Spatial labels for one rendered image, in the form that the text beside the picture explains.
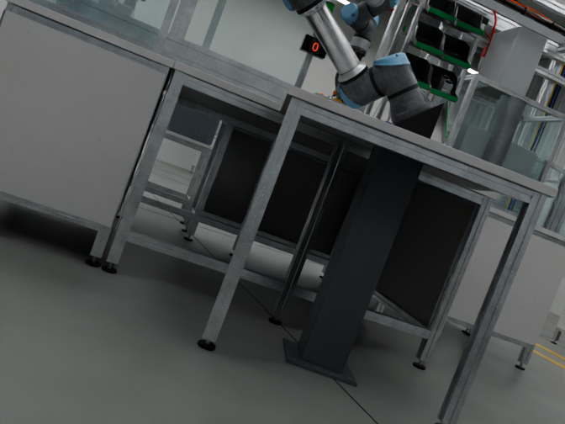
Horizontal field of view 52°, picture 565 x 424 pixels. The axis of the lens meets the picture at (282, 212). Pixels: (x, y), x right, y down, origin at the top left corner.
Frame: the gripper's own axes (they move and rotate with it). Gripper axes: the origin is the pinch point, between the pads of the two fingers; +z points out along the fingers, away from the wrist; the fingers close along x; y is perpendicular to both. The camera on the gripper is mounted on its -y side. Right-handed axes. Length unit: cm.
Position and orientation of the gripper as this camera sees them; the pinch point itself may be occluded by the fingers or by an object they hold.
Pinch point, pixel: (339, 97)
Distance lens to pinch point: 248.7
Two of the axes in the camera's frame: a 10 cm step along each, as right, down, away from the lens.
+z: -3.5, 9.3, 0.5
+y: 2.1, 1.4, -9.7
